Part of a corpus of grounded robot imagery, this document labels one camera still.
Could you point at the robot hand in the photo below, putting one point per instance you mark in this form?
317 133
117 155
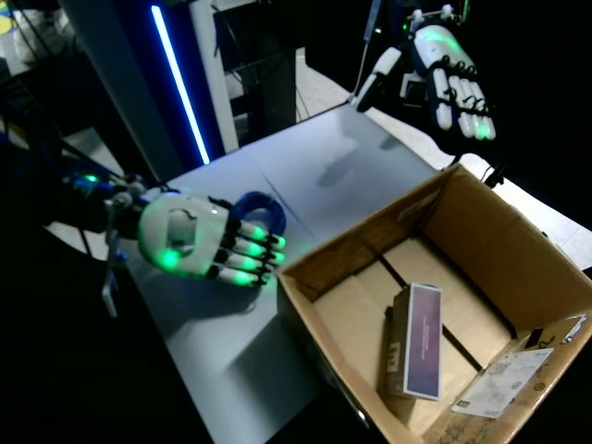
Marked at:
439 51
185 231

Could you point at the purple and grey product box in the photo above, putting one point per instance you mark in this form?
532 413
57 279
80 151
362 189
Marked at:
423 342

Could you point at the brown cardboard box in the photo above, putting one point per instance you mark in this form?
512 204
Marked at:
509 259

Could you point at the white column with blue light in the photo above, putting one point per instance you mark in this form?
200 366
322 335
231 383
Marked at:
180 83

